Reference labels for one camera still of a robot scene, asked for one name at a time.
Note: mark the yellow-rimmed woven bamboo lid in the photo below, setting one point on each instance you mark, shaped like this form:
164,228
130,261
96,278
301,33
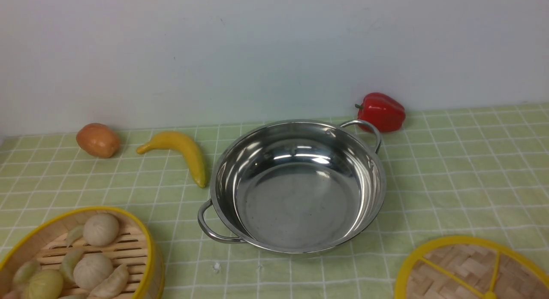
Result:
463,267

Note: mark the red bell pepper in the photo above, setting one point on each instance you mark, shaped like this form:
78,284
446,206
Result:
382,111

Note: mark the pale green dumpling top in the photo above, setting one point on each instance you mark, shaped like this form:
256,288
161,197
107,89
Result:
74,234

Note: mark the pale green dumpling middle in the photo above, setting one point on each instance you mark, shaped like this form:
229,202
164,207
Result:
69,263

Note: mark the pale green dumpling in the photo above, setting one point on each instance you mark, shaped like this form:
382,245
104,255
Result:
69,263
23,275
74,234

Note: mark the white round bun lower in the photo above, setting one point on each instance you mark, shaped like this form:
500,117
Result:
92,270

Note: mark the yellow-rimmed bamboo steamer basket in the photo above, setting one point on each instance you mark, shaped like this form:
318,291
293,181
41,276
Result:
134,246

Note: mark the white round bun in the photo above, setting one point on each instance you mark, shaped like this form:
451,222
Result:
92,270
101,229

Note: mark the orange-brown round fruit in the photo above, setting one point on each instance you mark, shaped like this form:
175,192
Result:
98,140

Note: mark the white round bun upper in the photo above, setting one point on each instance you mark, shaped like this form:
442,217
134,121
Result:
101,229

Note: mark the green checkered tablecloth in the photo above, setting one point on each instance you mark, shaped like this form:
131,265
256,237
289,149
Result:
481,172

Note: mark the pale yellow-green bun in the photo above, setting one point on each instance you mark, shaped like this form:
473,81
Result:
47,284

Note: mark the yellow banana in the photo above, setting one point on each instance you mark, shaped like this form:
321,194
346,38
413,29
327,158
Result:
184,145

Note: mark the stainless steel two-handled pot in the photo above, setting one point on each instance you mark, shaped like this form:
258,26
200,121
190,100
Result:
296,187

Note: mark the beige dumpling right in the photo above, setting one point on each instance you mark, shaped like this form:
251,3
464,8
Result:
113,285

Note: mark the pale green dumpling left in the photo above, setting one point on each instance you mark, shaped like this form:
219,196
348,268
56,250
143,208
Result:
23,275

